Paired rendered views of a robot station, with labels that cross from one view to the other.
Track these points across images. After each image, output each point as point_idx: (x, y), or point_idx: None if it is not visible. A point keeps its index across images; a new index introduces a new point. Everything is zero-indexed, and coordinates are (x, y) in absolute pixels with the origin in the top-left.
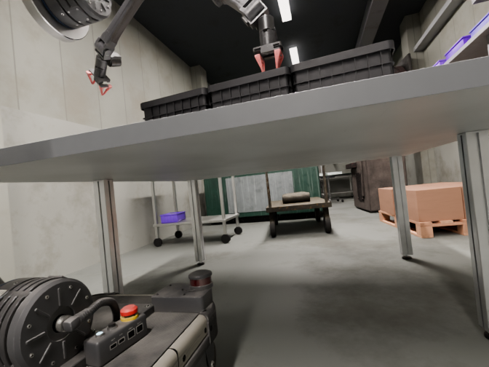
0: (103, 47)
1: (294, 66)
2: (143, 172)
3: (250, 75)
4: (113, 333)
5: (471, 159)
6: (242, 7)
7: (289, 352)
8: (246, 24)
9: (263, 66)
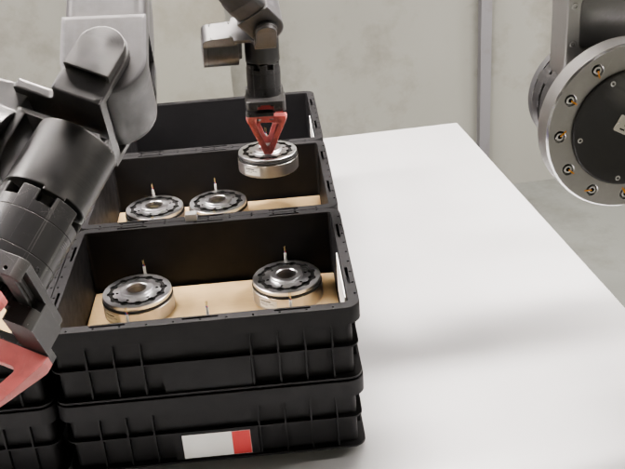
0: (156, 93)
1: (323, 140)
2: None
3: (329, 166)
4: None
5: None
6: (270, 5)
7: None
8: (261, 40)
9: (259, 129)
